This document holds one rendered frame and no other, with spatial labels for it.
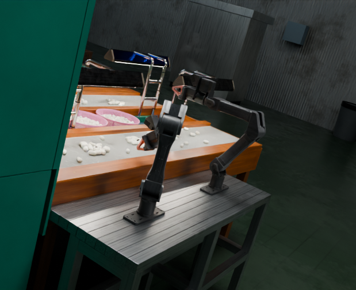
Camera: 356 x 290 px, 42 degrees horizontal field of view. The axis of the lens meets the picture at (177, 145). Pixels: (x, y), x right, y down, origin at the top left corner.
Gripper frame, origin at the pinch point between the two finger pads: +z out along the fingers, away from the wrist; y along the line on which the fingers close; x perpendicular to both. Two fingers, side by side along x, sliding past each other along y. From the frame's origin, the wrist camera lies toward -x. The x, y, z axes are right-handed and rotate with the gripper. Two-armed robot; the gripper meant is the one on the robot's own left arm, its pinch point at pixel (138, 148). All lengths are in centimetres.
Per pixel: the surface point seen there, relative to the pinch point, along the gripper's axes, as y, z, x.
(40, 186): 63, -7, 11
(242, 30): -593, 181, -237
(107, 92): -85, 82, -64
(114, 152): -1.0, 15.9, -3.2
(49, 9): 73, -44, -32
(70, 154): 24.0, 17.9, -4.9
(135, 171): 7.9, -0.9, 10.8
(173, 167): -22.5, 0.7, 11.8
